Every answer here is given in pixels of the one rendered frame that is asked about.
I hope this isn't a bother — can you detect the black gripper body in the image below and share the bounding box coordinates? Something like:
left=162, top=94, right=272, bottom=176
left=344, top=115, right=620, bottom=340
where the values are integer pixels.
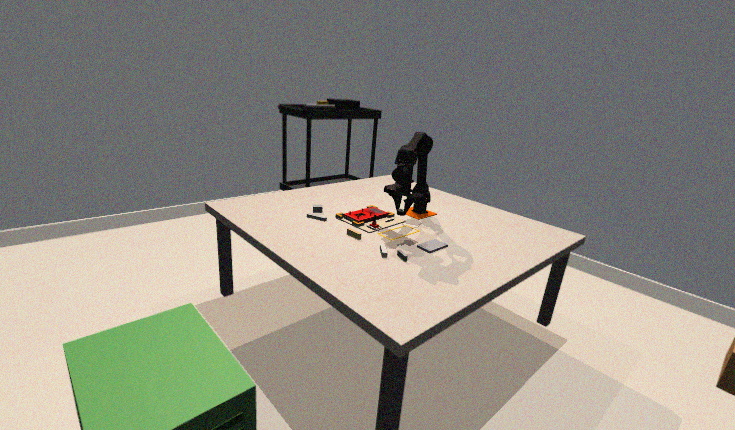
left=384, top=178, right=424, bottom=203

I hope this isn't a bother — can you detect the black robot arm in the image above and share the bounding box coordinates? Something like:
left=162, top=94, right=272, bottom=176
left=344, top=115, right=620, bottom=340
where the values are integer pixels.
left=387, top=132, right=433, bottom=214

